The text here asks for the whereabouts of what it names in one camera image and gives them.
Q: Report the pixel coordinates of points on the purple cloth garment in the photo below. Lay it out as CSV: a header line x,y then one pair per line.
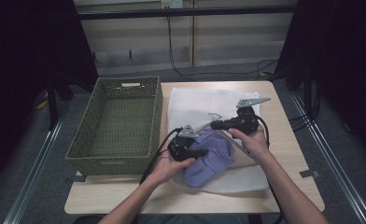
x,y
213,155

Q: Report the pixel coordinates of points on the white wall outlet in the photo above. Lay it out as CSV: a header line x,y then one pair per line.
x,y
171,3

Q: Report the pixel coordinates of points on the white mesh laundry bag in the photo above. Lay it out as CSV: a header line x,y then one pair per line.
x,y
199,105

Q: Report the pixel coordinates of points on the metal floor rail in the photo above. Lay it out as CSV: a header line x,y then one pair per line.
x,y
31,174
336,161

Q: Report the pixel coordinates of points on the grey tape piece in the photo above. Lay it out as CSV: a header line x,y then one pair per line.
x,y
309,174
76,179

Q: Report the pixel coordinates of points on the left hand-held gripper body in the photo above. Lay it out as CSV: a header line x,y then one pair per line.
x,y
182,143

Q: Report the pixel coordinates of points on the person's clothing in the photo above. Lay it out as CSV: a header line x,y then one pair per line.
x,y
190,219

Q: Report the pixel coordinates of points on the black horizontal rail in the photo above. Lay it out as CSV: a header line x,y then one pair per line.
x,y
184,12

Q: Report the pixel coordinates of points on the green woven basket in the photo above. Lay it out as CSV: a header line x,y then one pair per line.
x,y
122,124

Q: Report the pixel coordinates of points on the person's right hand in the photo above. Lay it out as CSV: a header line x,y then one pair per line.
x,y
252,143

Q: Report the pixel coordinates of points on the dark curtain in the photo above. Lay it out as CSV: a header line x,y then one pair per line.
x,y
31,62
340,62

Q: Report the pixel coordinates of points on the person's left hand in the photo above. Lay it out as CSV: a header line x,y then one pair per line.
x,y
168,168

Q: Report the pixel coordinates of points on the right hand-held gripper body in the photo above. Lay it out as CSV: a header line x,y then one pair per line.
x,y
248,119

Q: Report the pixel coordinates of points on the black stand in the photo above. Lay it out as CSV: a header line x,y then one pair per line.
x,y
55,99

